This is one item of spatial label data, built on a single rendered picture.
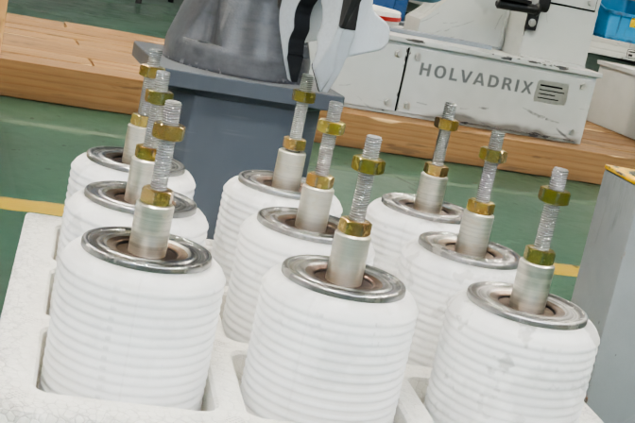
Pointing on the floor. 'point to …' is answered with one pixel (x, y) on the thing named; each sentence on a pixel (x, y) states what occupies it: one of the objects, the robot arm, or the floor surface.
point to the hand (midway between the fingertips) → (302, 69)
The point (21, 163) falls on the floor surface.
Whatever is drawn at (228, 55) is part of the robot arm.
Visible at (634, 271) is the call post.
